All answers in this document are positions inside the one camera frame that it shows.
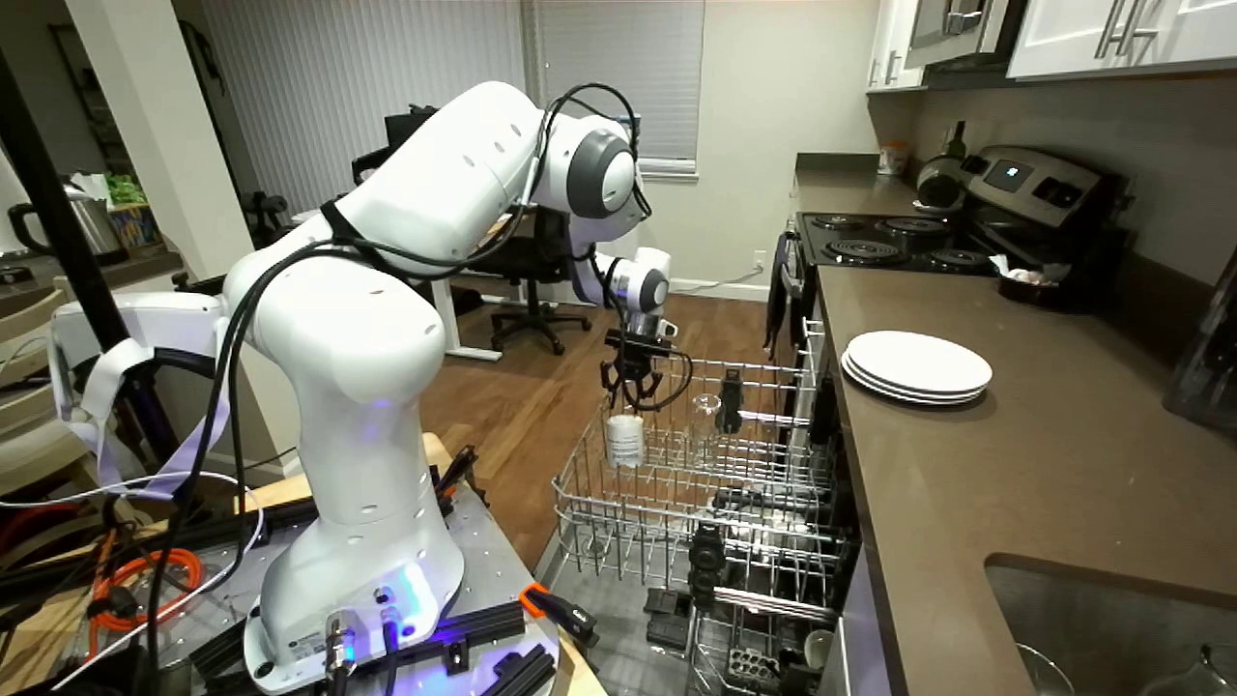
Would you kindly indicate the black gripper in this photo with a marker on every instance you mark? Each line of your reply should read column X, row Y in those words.
column 632, row 361

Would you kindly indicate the white mug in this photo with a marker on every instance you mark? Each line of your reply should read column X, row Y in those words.
column 623, row 444

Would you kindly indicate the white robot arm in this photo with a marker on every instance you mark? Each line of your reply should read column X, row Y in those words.
column 337, row 312

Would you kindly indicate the black office chair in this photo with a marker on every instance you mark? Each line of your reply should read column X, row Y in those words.
column 530, row 257

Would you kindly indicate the black stove with kettle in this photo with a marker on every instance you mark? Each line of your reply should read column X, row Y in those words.
column 1035, row 221

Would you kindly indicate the white upper cabinets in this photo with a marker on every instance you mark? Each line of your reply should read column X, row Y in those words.
column 957, row 44

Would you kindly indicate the stainless steel kitchen sink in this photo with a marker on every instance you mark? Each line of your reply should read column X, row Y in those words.
column 1113, row 636

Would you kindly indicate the white wire dishwasher rack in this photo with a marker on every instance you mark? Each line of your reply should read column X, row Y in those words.
column 722, row 562

